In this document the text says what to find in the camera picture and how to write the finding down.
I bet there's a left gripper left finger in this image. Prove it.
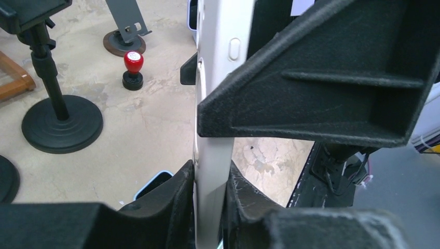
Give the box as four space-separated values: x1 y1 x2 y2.
1 160 194 248

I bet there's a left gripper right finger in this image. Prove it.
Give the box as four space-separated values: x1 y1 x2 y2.
223 164 411 248

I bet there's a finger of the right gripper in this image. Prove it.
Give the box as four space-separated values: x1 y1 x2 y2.
197 0 440 148
180 52 198 86

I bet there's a blue case phone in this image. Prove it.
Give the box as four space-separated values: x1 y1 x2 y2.
133 170 174 201

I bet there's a white case phone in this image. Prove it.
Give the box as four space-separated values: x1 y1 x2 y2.
193 1 255 248

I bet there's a black phone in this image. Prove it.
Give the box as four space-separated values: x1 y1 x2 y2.
187 0 198 31

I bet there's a dark round phone stand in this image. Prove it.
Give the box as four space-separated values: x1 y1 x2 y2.
103 0 151 57

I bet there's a black round-base phone stand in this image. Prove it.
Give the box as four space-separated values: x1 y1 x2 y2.
1 0 103 154

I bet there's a black tall phone stand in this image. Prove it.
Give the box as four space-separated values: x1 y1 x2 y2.
1 156 20 203

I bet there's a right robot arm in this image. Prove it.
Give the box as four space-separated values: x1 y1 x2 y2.
181 1 439 206

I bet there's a red capped small bottle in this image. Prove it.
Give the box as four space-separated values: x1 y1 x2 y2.
122 51 144 91

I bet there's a wooden shelf rack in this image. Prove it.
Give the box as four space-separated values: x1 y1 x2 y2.
1 51 36 101

